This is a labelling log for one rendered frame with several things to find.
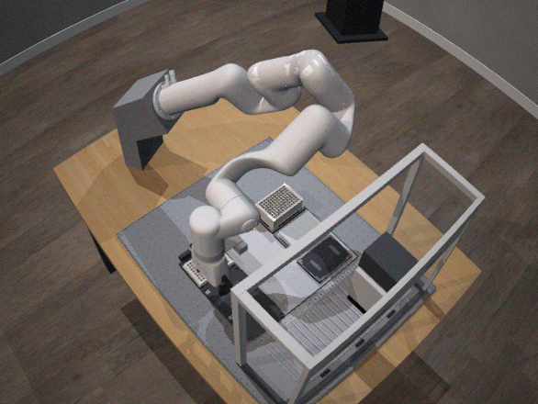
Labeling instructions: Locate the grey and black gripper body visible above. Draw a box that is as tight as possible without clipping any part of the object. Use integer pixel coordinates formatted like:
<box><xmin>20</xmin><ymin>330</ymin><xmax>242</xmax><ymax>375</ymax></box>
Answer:
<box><xmin>191</xmin><ymin>245</ymin><xmax>230</xmax><ymax>287</ymax></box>

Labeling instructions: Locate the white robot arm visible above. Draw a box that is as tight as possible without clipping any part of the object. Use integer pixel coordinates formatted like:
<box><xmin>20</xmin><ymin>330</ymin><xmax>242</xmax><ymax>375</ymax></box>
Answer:
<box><xmin>153</xmin><ymin>50</ymin><xmax>355</xmax><ymax>263</ymax></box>

